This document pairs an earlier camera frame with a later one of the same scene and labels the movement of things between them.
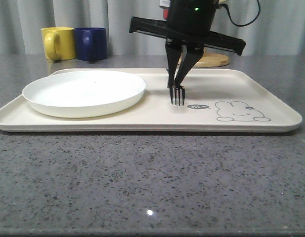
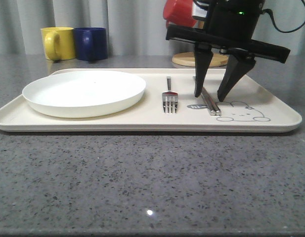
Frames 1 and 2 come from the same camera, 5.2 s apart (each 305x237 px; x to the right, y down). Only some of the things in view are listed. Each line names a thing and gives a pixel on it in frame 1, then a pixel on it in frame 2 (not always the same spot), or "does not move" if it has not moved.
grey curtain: x=282 y=28 does not move
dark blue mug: x=91 y=43 does not move
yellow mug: x=59 y=43 does not move
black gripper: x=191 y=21 -> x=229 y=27
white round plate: x=84 y=93 does not move
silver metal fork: x=175 y=88 -> x=169 y=98
